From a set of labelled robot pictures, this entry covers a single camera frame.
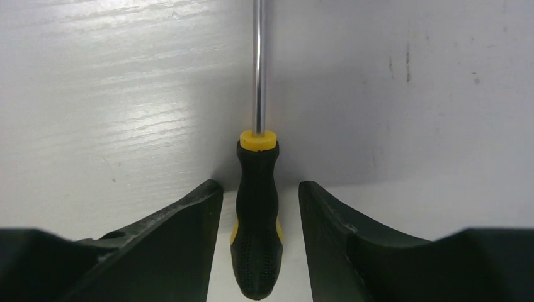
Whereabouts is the black yellow handled screwdriver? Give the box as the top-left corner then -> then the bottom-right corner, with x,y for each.
230,1 -> 283,301

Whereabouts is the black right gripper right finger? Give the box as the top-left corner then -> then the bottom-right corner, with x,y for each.
298,181 -> 533,301

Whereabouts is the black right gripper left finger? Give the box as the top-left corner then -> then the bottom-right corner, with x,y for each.
1,180 -> 223,301

